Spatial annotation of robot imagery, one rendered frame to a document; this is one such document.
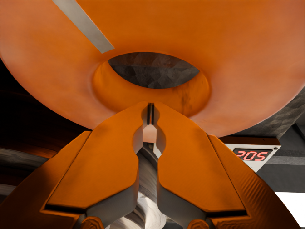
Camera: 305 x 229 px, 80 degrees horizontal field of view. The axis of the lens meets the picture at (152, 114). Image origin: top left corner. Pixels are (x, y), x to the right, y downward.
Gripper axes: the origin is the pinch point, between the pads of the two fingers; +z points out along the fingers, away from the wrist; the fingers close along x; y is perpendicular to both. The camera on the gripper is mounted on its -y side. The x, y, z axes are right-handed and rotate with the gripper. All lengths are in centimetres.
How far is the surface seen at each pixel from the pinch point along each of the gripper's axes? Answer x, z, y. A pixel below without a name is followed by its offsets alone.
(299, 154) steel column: 404, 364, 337
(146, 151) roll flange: -0.6, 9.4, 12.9
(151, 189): 0.4, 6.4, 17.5
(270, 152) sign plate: 25.1, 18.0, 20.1
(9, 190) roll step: -13.4, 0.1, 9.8
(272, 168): 503, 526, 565
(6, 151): -12.4, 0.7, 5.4
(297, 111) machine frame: 26.0, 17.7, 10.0
